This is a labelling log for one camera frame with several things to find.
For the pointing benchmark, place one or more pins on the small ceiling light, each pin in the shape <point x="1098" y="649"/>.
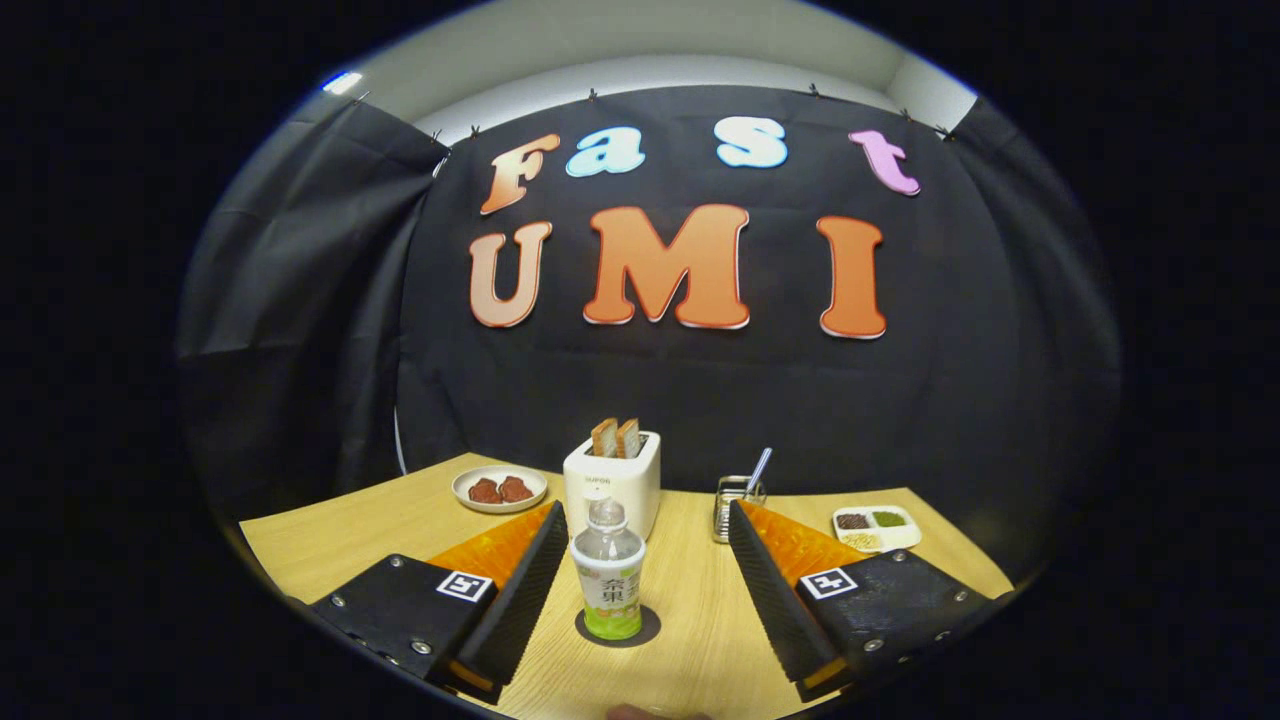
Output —
<point x="342" y="82"/>

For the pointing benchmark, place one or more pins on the clear juice bottle white label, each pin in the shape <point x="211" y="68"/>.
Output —
<point x="610" y="580"/>

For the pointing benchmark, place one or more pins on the white sectioned condiment dish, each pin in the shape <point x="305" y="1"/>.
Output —
<point x="890" y="535"/>

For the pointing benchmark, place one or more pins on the wooden table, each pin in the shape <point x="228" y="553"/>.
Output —
<point x="700" y="620"/>

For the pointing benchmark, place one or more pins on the cream toaster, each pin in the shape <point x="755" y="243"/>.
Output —
<point x="620" y="485"/>

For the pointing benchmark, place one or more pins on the small white plate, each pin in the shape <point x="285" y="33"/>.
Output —
<point x="500" y="508"/>

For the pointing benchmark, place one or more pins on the brown meat piece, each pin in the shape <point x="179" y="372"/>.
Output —
<point x="516" y="489"/>
<point x="485" y="491"/>

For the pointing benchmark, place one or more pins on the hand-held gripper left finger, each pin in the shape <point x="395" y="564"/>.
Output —
<point x="520" y="600"/>

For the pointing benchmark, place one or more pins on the toasted bread slice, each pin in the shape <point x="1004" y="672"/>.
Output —
<point x="604" y="438"/>
<point x="629" y="438"/>

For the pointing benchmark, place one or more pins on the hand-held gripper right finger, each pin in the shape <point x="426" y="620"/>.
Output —
<point x="775" y="600"/>

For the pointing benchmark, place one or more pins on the metal spoon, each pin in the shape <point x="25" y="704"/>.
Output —
<point x="760" y="468"/>

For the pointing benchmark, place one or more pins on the dark round coaster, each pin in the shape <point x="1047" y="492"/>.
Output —
<point x="652" y="628"/>

